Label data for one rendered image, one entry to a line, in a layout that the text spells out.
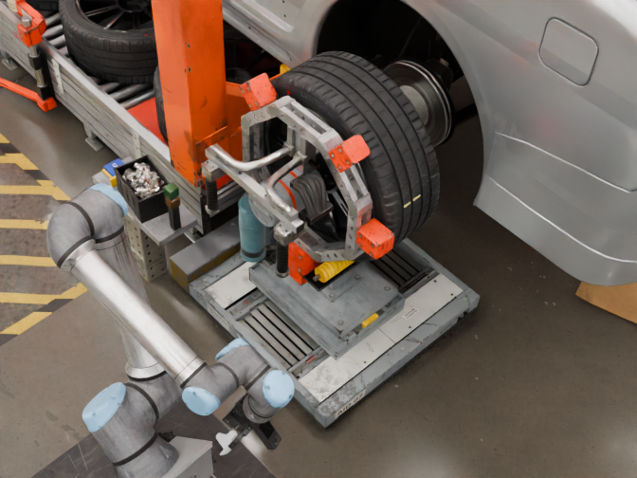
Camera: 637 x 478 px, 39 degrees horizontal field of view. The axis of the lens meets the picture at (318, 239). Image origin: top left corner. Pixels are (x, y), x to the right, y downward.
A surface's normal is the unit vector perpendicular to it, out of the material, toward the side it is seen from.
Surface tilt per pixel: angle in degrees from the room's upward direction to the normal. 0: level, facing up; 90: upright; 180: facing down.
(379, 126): 31
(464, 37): 90
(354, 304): 0
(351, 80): 1
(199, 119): 90
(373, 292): 0
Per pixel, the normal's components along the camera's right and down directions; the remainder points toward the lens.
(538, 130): -0.74, 0.49
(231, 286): 0.04, -0.65
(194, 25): 0.67, 0.57
